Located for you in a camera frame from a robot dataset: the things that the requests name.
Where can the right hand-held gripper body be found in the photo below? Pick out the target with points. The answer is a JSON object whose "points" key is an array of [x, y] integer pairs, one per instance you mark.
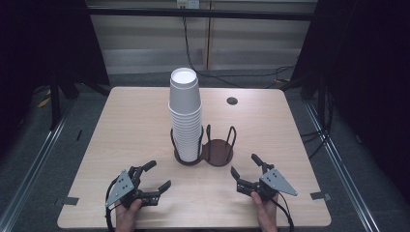
{"points": [[275, 182]]}

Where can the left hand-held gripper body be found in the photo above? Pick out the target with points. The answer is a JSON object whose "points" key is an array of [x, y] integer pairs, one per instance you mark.
{"points": [[122, 188]]}

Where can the dark brown double cup holder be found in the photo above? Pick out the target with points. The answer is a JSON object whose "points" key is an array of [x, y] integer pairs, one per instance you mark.
{"points": [[219, 153]]}

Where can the stack of white paper cups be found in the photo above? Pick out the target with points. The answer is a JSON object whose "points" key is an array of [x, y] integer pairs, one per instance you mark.
{"points": [[185, 106]]}

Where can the person's left hand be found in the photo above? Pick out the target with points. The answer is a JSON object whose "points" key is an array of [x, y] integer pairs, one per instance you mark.
{"points": [[126, 219]]}

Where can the person's right hand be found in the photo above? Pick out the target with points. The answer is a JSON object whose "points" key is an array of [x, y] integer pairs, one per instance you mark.
{"points": [[267, 216]]}

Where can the grey tape strip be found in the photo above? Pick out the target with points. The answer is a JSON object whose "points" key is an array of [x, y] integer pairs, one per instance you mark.
{"points": [[319, 196]]}

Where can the round dark table grommet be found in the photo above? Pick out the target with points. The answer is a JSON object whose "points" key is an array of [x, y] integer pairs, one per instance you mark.
{"points": [[232, 101]]}

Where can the black metal stand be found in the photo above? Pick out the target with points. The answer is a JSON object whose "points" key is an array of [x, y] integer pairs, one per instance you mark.
{"points": [[54, 103]]}

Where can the dark curtain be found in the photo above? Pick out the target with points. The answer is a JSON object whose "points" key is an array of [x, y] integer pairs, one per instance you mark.
{"points": [[370, 64], [38, 42]]}

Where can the black horizontal bar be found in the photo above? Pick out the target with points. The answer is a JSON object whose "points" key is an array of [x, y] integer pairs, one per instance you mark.
{"points": [[225, 14]]}

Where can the aluminium floor rail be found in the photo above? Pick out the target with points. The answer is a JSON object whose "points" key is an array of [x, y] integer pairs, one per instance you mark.
{"points": [[341, 170], [35, 166]]}

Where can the white wall power outlet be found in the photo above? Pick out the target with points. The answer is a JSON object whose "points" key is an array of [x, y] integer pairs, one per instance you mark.
{"points": [[188, 4]]}

